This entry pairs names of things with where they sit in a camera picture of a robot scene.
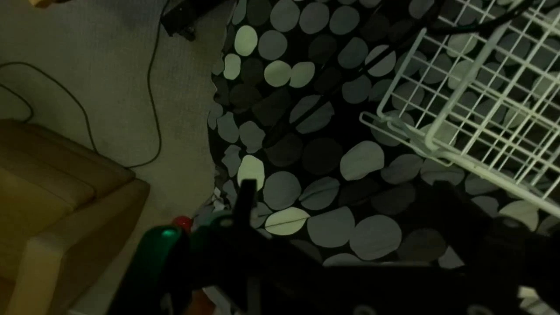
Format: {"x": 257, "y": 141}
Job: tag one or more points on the black cloth with grey dots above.
{"x": 323, "y": 157}

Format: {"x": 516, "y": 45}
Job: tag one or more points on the beige armchair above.
{"x": 52, "y": 210}

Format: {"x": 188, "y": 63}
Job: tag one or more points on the black stand foot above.
{"x": 183, "y": 18}

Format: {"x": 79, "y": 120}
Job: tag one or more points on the wooden furniture piece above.
{"x": 43, "y": 2}

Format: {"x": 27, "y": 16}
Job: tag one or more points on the red button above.
{"x": 182, "y": 222}

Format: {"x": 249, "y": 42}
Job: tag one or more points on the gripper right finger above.
{"x": 494, "y": 245}

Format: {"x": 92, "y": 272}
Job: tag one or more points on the black coat hanger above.
{"x": 481, "y": 27}

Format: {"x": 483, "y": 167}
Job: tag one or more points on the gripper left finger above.
{"x": 247, "y": 205}

